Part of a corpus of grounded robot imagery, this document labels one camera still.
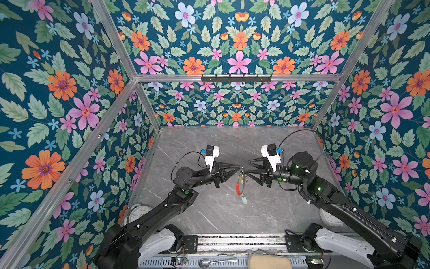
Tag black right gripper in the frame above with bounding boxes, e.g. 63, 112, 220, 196
245, 156, 307, 189

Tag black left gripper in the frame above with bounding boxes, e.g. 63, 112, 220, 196
189, 161, 240, 190

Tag large keyring with red grip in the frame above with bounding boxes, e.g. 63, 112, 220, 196
236, 170, 246, 197

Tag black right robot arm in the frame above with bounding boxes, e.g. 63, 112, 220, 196
246, 151, 422, 269

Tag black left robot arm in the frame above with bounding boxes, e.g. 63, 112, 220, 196
93, 162, 241, 269

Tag white square clock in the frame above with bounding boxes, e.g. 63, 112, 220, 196
319, 208, 344, 227

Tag beige foam pad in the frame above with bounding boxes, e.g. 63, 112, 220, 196
247, 255, 293, 269

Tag round white alarm clock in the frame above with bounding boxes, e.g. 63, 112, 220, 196
123, 204, 153, 225

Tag metal spoon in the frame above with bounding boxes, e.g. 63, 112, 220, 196
198, 257, 238, 269

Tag aluminium horizontal back bar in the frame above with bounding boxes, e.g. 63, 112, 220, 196
134, 74, 340, 83

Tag aluminium left diagonal bar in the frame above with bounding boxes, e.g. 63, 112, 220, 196
1, 79, 137, 269

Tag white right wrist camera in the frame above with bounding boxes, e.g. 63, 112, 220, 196
261, 143, 282, 172

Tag black left camera cable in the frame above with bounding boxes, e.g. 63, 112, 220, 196
170, 151, 207, 180

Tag black camera cable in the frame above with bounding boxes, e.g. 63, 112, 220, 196
278, 129, 325, 162
170, 151, 207, 180

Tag black right camera cable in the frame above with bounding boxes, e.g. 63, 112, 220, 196
278, 129, 325, 162

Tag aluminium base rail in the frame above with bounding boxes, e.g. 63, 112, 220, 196
110, 232, 337, 258

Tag black hook rail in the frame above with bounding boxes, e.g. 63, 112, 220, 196
200, 74, 272, 84

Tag aluminium frame post back left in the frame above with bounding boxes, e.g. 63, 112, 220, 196
92, 0, 161, 134

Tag aluminium frame post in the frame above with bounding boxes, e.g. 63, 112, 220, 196
92, 0, 161, 134
311, 0, 395, 131

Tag aluminium frame post back right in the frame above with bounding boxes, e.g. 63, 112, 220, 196
311, 0, 395, 131

